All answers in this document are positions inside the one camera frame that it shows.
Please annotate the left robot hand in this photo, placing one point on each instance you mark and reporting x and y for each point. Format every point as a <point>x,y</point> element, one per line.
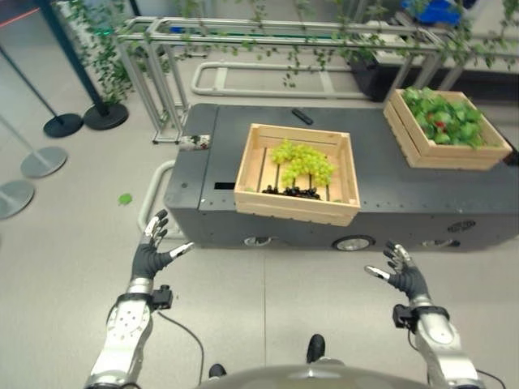
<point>147,259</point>

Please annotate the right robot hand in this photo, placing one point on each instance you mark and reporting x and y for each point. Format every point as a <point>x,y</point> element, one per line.
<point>407,275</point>

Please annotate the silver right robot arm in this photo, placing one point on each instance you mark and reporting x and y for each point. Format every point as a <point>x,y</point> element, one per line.
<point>442,348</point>

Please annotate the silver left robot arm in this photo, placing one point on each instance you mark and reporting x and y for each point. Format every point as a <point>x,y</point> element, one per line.
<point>120,332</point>

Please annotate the green leaf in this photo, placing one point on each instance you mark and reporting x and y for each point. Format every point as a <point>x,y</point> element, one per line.
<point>125,198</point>

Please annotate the grey cart bumper bar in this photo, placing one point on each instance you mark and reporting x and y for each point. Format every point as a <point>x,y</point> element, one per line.
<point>154,194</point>

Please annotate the dark grey wheeled cart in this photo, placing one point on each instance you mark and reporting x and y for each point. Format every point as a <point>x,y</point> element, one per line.
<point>389,202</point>

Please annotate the dark right robot foot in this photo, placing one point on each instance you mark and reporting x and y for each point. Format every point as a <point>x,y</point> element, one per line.
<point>315,348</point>

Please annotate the dark robot foot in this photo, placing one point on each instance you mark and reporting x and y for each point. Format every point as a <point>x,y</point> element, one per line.
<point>315,348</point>
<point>216,370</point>

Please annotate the small patterned box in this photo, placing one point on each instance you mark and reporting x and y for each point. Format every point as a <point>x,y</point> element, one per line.
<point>194,142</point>

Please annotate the wooden crate with leaves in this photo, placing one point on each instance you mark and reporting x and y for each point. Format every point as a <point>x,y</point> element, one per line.
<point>442,154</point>

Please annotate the dark left robot foot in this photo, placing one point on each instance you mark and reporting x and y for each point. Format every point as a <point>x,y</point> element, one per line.
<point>216,370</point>

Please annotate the wooden crate with grapes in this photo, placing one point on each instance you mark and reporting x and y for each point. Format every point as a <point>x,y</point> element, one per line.
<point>296,202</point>

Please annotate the grey robot torso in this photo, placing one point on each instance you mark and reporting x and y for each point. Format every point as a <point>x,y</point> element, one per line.
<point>312,377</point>

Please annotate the grey stanchion base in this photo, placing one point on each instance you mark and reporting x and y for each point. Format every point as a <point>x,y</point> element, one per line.
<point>14,198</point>
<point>44,161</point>

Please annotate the dark grape bunch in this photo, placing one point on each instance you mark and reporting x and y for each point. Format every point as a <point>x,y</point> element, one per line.
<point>292,190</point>

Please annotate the black stanchion base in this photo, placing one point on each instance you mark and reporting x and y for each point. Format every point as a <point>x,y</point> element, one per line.
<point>106,115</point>
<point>63,125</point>

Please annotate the green grape bunch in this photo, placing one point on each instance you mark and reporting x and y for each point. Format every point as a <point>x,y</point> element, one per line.
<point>304,160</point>

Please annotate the green leafy plants with berries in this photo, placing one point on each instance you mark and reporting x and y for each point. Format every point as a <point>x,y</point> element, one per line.
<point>446,117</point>

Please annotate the black remote control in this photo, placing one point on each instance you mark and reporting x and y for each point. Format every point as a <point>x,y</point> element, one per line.
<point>302,116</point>

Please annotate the black box under conveyor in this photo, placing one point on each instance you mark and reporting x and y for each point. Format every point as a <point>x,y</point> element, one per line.
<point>385,77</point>

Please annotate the hanging green vine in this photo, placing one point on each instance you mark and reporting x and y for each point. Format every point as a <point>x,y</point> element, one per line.
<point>109,52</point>

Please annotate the blue bin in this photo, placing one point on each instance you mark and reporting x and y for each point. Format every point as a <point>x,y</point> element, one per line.
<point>438,11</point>

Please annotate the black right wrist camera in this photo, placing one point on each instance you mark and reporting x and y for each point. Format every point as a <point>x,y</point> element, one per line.
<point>403,316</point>

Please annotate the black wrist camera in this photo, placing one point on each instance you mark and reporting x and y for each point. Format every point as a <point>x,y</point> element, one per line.
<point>163,298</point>
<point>403,316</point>

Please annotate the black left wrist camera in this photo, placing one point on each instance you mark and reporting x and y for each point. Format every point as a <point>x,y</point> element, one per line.
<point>163,298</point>

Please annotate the aluminium frame conveyor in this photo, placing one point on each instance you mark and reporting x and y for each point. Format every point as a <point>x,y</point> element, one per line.
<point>170,61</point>

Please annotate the grey floor frame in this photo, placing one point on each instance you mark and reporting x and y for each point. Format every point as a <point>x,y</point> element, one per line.
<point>259,81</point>

